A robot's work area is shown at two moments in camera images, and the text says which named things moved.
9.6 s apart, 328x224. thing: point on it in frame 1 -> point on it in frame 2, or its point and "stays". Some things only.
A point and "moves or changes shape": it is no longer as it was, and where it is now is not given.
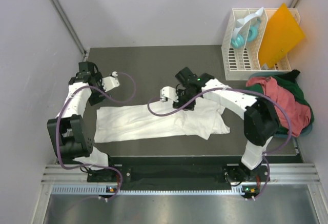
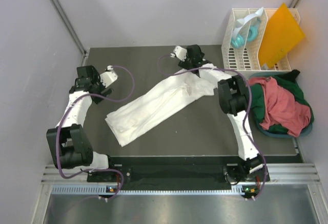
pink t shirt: [298, 115] stays
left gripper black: [95, 99] stays
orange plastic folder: [281, 34] stays
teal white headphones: [246, 29] stays
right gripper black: [178, 104] -> [183, 64]
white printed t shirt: [139, 122] moves or changes shape
